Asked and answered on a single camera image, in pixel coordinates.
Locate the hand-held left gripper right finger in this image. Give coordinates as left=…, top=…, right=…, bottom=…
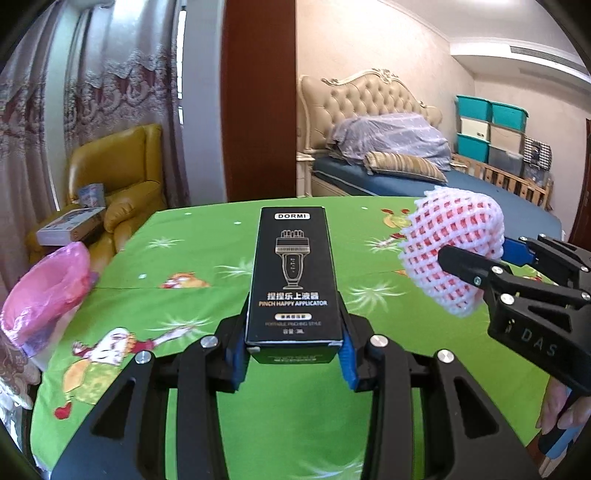
left=336, top=290, right=541, bottom=480

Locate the pink lace curtain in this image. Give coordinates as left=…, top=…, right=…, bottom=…
left=0, top=28, right=70, bottom=411
left=62, top=0, right=185, bottom=208

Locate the green printed tablecloth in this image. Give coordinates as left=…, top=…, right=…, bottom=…
left=30, top=196, right=561, bottom=480

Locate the flat white printed box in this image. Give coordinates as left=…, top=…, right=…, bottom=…
left=36, top=207, right=107, bottom=246

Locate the checkered bag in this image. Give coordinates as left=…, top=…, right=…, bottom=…
left=524, top=137, right=552, bottom=169

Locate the grey storage box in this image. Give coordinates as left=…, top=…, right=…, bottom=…
left=487, top=145, right=525, bottom=175

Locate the small white red foam net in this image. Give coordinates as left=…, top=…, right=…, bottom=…
left=398, top=186, right=506, bottom=317

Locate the small blue white box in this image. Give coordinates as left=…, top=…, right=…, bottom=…
left=78, top=184, right=105, bottom=206

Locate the striped pillow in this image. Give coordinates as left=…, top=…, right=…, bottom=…
left=362, top=151, right=448, bottom=183

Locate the person's right hand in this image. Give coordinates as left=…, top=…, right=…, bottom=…
left=538, top=378, right=571, bottom=437

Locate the beige tufted headboard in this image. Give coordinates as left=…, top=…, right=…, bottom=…
left=299, top=68, right=441, bottom=153

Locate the black product box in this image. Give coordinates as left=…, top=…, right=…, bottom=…
left=244, top=206, right=345, bottom=365

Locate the air conditioning vent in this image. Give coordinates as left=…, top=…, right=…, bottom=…
left=510, top=44, right=587, bottom=75

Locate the brown wooden door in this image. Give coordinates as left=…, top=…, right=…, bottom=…
left=568, top=117, right=591, bottom=250

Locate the brown wooden door frame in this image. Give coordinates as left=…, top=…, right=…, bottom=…
left=222, top=0, right=296, bottom=204

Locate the yellow leather armchair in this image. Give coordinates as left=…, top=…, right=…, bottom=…
left=25, top=124, right=167, bottom=264

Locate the bed with blue sheet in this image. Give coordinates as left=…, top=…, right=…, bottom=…
left=310, top=154, right=564, bottom=232

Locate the white nightstand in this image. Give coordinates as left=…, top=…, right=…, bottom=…
left=295, top=150, right=315, bottom=197

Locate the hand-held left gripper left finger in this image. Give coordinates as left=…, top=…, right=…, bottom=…
left=51, top=290, right=252, bottom=480

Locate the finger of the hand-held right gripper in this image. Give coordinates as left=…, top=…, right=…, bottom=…
left=502, top=235, right=591, bottom=296
left=438, top=246, right=591, bottom=315

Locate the wooden crib rail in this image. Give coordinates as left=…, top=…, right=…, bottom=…
left=450, top=154, right=554, bottom=210

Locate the beige storage box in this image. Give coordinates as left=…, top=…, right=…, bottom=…
left=488, top=124, right=525, bottom=151
left=459, top=117, right=491, bottom=140

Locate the grey patterned quilt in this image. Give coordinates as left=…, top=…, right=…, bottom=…
left=329, top=113, right=452, bottom=172

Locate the pink lined trash bin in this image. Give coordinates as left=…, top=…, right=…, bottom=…
left=0, top=242, right=98, bottom=358

